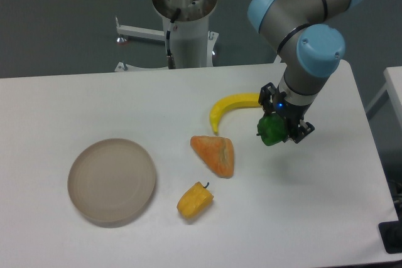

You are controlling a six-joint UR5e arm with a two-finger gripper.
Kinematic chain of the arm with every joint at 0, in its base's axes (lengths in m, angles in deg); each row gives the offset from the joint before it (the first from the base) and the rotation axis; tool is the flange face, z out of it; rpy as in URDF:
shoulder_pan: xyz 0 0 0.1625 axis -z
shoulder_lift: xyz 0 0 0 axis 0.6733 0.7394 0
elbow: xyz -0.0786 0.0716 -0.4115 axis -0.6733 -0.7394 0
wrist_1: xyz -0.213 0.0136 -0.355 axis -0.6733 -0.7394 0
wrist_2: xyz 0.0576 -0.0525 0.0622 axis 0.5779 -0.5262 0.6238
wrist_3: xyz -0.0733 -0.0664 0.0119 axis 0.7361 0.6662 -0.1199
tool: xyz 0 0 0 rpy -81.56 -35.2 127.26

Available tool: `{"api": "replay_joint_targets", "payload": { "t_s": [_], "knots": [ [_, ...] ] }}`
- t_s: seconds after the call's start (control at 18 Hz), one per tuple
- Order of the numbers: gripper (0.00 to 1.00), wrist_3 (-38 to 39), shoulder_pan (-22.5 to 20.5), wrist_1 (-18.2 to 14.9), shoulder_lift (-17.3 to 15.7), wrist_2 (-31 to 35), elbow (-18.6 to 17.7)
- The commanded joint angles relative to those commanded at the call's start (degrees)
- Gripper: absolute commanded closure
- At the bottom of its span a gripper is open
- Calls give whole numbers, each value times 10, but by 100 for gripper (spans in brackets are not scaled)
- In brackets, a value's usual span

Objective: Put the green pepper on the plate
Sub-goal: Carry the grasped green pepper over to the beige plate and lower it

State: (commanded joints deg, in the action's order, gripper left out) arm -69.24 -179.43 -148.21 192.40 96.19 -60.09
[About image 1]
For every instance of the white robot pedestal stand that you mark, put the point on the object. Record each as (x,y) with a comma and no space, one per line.
(188,41)

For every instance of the black box at edge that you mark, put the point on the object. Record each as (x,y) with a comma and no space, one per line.
(391,236)

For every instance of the orange toy fruit slice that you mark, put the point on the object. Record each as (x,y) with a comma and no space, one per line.
(216,152)

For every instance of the green toy pepper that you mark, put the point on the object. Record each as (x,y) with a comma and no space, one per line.
(272,129)

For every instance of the white side table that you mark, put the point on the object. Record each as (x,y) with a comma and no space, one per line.
(391,90)

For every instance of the yellow toy banana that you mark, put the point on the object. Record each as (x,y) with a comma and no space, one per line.
(229,103)

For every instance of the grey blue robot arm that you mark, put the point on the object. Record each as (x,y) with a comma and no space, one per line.
(296,31)

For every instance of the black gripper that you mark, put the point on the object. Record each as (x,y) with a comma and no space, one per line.
(296,128)

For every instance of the yellow toy pepper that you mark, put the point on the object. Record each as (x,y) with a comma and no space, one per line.
(194,201)

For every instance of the beige round plate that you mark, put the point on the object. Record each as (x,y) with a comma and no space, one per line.
(111,182)

